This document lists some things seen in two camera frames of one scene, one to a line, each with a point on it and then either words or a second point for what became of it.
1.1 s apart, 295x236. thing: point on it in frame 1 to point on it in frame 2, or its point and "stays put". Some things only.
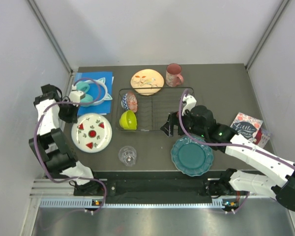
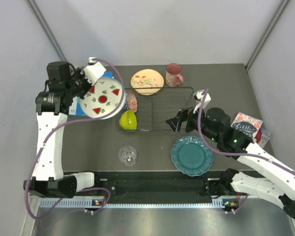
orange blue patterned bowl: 129,102 stays put
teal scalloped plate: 191,158 stays put
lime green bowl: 128,120 stays put
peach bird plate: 147,78 stays put
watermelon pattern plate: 92,133 to 103,100
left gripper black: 73,118 to 79,73
